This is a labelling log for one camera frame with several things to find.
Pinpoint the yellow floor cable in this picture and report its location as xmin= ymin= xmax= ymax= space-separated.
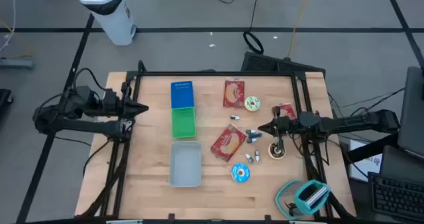
xmin=0 ymin=17 xmax=34 ymax=61

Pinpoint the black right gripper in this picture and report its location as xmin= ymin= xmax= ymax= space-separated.
xmin=257 ymin=106 xmax=298 ymax=152

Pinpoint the black keyboard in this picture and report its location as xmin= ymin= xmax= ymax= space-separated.
xmin=367 ymin=171 xmax=424 ymax=223

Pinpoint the green plastic basket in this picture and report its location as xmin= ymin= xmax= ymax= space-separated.
xmin=170 ymin=106 xmax=197 ymax=140

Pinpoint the yellow hanging cable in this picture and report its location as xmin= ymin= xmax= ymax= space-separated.
xmin=286 ymin=0 xmax=313 ymax=60

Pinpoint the blue plastic basket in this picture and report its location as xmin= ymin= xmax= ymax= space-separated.
xmin=170 ymin=80 xmax=195 ymax=109

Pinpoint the red snack packet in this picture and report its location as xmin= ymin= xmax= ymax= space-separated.
xmin=223 ymin=80 xmax=246 ymax=109
xmin=278 ymin=103 xmax=297 ymax=121
xmin=210 ymin=123 xmax=248 ymax=162

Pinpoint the cream donut green icing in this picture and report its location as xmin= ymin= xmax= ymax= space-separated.
xmin=244 ymin=95 xmax=262 ymax=113

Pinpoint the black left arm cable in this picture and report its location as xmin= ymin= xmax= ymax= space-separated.
xmin=73 ymin=67 xmax=107 ymax=93

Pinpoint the grey laptop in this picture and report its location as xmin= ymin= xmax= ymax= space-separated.
xmin=396 ymin=66 xmax=424 ymax=160

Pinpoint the white paper sheet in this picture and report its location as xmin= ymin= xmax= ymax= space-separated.
xmin=347 ymin=139 xmax=384 ymax=183

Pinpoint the black diagonal bar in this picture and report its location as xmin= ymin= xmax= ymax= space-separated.
xmin=344 ymin=132 xmax=400 ymax=164

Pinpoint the blue icing donut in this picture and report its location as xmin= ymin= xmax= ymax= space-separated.
xmin=231 ymin=163 xmax=251 ymax=184

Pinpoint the black cable with coil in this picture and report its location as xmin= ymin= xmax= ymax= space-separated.
xmin=242 ymin=0 xmax=265 ymax=55

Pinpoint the white trash bin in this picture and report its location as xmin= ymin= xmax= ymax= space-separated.
xmin=78 ymin=0 xmax=138 ymax=46

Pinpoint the grey plastic bin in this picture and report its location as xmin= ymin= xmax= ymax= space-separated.
xmin=169 ymin=140 xmax=203 ymax=188

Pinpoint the dark laptop screen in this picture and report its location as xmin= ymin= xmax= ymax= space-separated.
xmin=378 ymin=144 xmax=424 ymax=185

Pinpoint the grey floor base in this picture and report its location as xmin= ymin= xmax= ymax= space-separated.
xmin=0 ymin=57 xmax=36 ymax=70

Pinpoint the chocolate icing donut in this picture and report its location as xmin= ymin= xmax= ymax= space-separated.
xmin=267 ymin=141 xmax=287 ymax=161

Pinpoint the black perforated case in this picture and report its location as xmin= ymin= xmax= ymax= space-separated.
xmin=240 ymin=51 xmax=326 ymax=76

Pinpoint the white floor cable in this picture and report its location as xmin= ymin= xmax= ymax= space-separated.
xmin=0 ymin=0 xmax=18 ymax=52

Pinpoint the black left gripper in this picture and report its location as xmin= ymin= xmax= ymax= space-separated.
xmin=101 ymin=81 xmax=149 ymax=121

